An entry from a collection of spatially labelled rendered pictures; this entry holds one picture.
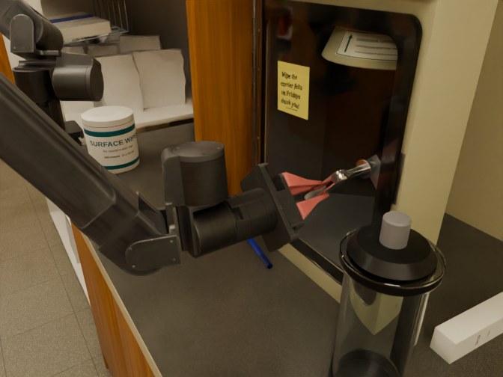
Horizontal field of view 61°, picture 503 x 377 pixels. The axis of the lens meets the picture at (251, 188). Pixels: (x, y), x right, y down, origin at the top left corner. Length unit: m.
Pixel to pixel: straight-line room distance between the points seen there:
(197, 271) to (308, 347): 0.25
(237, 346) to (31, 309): 1.73
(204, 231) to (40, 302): 1.90
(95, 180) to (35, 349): 1.70
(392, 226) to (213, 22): 0.46
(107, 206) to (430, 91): 0.37
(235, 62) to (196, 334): 0.46
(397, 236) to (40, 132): 0.36
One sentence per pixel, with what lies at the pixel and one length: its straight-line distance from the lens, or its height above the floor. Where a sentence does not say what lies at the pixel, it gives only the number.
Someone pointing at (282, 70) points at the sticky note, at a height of 1.29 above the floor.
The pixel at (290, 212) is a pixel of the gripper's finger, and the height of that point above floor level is 1.17.
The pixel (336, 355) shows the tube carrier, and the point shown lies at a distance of 0.56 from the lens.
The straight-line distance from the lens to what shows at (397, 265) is 0.44.
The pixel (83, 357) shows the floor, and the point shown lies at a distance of 2.00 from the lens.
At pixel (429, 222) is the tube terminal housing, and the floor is 1.11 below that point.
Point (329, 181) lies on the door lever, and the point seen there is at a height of 1.19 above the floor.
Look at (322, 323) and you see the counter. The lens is 0.70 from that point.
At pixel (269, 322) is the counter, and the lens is 0.70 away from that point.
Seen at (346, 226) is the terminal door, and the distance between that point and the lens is 0.63.
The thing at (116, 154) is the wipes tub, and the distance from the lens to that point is 1.15.
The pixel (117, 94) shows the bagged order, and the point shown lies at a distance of 1.68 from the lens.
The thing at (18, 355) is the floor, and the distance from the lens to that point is 2.11.
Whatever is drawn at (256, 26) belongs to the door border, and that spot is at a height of 1.35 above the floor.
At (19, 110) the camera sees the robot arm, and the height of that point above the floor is 1.32.
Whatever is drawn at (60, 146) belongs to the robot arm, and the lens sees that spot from 0.44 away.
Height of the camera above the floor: 1.44
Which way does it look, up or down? 28 degrees down
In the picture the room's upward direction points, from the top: straight up
